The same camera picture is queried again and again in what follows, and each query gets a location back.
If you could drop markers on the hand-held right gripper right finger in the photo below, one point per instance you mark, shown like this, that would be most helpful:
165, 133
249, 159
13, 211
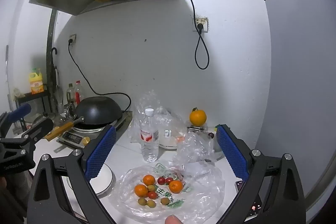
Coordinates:
232, 153

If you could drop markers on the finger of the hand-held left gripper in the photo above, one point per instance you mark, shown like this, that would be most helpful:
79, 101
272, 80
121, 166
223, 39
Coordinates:
40, 125
19, 111

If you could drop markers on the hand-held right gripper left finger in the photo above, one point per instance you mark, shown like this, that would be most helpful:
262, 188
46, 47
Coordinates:
101, 153

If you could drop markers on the white plate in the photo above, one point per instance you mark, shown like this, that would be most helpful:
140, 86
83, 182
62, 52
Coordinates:
105, 179

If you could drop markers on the green printed plastic bag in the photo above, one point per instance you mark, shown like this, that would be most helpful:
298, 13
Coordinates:
199, 187

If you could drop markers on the tangerine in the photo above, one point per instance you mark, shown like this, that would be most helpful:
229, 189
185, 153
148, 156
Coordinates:
141, 190
148, 179
175, 186

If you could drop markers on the cherry tomato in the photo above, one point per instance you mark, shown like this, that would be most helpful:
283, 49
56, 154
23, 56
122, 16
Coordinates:
161, 180
152, 195
169, 180

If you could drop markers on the person's right hand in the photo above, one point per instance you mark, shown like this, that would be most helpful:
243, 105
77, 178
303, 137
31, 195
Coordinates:
172, 220

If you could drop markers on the glass pot lid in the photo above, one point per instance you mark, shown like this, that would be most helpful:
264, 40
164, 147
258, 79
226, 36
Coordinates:
48, 119

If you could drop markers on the beige cloth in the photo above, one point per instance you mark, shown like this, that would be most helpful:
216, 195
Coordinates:
17, 92

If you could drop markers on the black metal rack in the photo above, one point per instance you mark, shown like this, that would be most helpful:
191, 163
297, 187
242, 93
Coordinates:
31, 96

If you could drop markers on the gold bottle cap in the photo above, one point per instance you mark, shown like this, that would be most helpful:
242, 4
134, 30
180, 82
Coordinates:
86, 140

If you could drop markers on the steel basin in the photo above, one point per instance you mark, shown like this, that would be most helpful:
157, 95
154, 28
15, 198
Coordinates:
89, 128

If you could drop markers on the dark round knob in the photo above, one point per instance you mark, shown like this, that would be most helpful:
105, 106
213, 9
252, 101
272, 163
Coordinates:
210, 135

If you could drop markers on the yellow oil bottle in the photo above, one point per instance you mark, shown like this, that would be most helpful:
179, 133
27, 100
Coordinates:
36, 83

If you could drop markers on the silver induction cooker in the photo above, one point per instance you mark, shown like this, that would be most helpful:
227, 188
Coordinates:
71, 138

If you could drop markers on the black smartphone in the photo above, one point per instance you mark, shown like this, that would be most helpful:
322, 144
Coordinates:
239, 185

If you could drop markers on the crumpled clear plastic bag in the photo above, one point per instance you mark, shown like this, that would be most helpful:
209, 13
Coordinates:
195, 150

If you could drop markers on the clear glass bottle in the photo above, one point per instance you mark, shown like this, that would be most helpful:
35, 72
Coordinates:
70, 94

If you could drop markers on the red label plastic bottle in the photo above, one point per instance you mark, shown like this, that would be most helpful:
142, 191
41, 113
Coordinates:
78, 95

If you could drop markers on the large orange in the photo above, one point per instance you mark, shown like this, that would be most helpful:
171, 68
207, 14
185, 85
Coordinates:
198, 117

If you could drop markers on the clear water bottle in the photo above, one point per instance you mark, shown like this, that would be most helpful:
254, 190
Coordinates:
149, 140

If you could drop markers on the black umbrella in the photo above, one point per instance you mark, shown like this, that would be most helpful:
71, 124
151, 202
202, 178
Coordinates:
55, 74

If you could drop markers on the white bowl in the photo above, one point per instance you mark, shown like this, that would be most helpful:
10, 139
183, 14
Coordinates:
168, 142

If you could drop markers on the grey vertical pipe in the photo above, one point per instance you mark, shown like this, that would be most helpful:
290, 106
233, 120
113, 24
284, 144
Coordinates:
51, 43

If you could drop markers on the grey tall cabinet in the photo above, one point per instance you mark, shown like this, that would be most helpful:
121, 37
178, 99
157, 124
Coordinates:
302, 82

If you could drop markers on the white wall socket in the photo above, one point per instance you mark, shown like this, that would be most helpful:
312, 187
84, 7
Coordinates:
73, 37
204, 21

